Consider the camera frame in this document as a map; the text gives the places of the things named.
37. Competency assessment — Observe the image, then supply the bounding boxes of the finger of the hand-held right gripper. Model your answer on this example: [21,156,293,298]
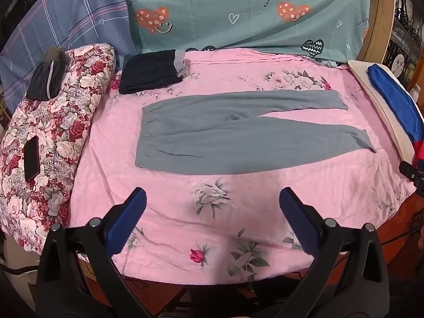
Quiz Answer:
[399,160,424,197]

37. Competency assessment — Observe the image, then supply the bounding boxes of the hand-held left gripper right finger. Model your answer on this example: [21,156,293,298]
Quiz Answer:
[271,187,392,318]

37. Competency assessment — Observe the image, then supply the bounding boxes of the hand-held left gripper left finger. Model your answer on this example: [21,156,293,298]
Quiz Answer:
[35,187,157,318]

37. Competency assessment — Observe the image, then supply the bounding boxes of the grey pants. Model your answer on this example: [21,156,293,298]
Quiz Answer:
[134,89,377,175]

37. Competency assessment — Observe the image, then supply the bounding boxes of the pink floral bedsheet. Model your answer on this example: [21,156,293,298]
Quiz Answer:
[68,48,417,286]

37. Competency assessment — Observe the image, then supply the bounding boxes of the cream pillow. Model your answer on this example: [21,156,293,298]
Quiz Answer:
[348,60,415,160]

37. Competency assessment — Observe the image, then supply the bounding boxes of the blue and red cloth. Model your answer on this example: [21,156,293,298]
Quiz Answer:
[367,64,424,170]

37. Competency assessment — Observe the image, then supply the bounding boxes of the red and white floral quilt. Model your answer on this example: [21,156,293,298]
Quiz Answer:
[0,43,116,253]

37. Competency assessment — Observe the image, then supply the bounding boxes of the black phone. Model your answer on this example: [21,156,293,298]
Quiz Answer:
[24,137,41,182]

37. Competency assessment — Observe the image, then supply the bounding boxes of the folded dark navy garment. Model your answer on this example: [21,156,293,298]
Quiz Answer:
[118,49,189,95]

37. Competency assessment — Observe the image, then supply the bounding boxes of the wooden headboard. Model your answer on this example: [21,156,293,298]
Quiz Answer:
[359,0,397,65]

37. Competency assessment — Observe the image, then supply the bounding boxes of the dark grey garment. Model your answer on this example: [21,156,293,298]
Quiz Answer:
[26,47,67,101]

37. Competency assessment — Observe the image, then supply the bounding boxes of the blue plaid pillow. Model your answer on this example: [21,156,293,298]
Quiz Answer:
[0,0,134,97]

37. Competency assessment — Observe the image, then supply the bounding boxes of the teal heart-print blanket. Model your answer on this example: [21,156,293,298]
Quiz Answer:
[123,0,370,65]

